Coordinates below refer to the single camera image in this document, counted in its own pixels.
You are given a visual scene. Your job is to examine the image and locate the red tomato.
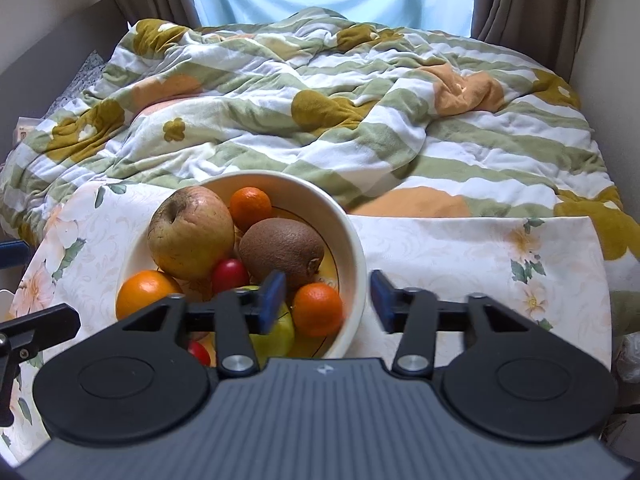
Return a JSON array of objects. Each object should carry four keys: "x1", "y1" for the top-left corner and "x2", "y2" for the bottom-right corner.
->
[
  {"x1": 212, "y1": 258, "x2": 250, "y2": 295},
  {"x1": 188, "y1": 341, "x2": 210, "y2": 367}
]

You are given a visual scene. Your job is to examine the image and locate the green apple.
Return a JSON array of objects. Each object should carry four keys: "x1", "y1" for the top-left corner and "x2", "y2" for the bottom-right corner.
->
[{"x1": 250, "y1": 302, "x2": 295, "y2": 368}]

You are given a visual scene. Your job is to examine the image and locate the brown kiwi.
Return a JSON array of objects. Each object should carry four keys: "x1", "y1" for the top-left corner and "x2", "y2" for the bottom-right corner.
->
[{"x1": 238, "y1": 218, "x2": 324, "y2": 290}]

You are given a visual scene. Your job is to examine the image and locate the small mandarin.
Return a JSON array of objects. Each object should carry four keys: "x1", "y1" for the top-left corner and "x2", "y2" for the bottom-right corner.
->
[{"x1": 292, "y1": 283, "x2": 344, "y2": 338}]

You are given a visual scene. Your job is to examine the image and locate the orange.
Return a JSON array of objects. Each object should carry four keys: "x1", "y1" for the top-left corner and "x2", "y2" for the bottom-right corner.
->
[{"x1": 115, "y1": 270, "x2": 182, "y2": 321}]

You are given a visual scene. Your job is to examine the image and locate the yellowish brown apple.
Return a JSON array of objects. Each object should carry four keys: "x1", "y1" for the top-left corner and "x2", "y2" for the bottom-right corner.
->
[{"x1": 146, "y1": 185, "x2": 235, "y2": 281}]

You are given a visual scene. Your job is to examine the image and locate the cream yellow ceramic bowl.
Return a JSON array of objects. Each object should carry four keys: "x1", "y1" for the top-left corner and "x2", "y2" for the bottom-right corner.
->
[{"x1": 115, "y1": 171, "x2": 366, "y2": 361}]

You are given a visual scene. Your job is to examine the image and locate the floral white tablecloth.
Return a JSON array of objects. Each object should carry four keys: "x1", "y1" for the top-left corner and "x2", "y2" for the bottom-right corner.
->
[{"x1": 0, "y1": 176, "x2": 614, "y2": 466}]

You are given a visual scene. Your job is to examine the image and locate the grey headboard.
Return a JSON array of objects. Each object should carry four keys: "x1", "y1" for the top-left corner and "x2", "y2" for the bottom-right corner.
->
[{"x1": 1, "y1": 0, "x2": 128, "y2": 157}]

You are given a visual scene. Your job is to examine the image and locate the green striped floral duvet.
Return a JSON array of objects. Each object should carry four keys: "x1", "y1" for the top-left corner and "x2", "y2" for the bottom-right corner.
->
[{"x1": 1, "y1": 8, "x2": 639, "y2": 335}]

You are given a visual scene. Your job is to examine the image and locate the right brown curtain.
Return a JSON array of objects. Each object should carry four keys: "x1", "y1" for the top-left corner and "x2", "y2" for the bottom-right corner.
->
[{"x1": 471, "y1": 0, "x2": 587, "y2": 79}]

